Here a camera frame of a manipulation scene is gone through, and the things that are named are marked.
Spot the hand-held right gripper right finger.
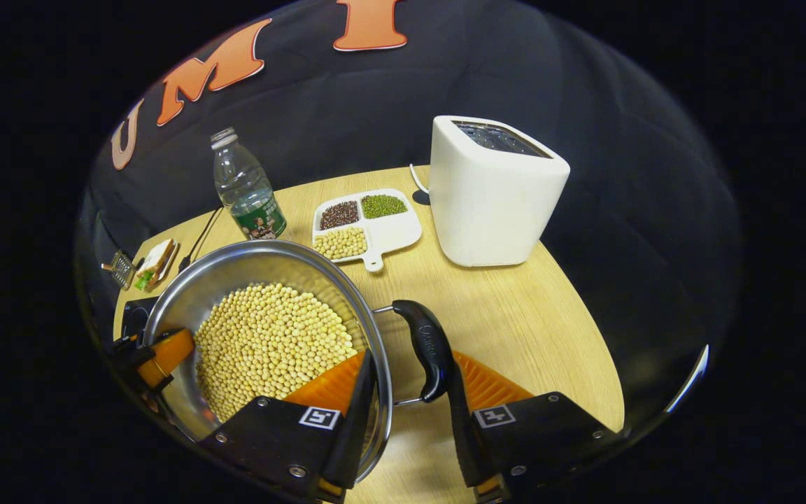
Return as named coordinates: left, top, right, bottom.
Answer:
left=446, top=351, right=618, bottom=504

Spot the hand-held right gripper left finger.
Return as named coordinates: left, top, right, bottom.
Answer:
left=198, top=349, right=379, bottom=504

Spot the black induction cooktop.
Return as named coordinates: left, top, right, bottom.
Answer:
left=121, top=296, right=161, bottom=344

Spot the steel pot with black handle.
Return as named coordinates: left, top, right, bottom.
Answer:
left=143, top=239, right=457, bottom=484

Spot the sandwich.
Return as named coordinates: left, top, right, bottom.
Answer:
left=133, top=239, right=181, bottom=293

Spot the clear plastic water bottle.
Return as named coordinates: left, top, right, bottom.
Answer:
left=210, top=127, right=289, bottom=242

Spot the small pile of soybeans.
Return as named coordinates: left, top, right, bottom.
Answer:
left=313, top=226, right=368, bottom=260

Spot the pile of dark red beans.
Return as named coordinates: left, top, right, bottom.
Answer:
left=320, top=201, right=360, bottom=230

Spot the white divided plate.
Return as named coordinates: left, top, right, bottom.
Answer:
left=311, top=188, right=423, bottom=273

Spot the white toaster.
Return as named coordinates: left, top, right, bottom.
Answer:
left=428, top=115, right=571, bottom=268

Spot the pile of green mung beans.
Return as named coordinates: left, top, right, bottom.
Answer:
left=361, top=195, right=409, bottom=219

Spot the black backdrop cloth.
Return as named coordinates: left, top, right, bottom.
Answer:
left=74, top=0, right=743, bottom=449

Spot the small metal wire clip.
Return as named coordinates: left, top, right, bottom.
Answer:
left=101, top=250, right=139, bottom=290

